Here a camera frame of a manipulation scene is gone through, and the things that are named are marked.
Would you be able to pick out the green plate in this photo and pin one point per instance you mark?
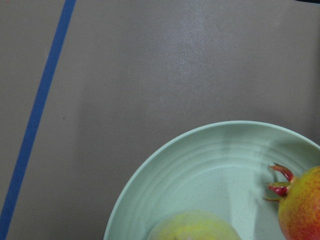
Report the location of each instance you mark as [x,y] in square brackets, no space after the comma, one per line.
[222,168]

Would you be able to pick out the yellow pink peach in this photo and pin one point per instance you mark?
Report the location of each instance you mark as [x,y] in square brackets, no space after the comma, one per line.
[193,225]

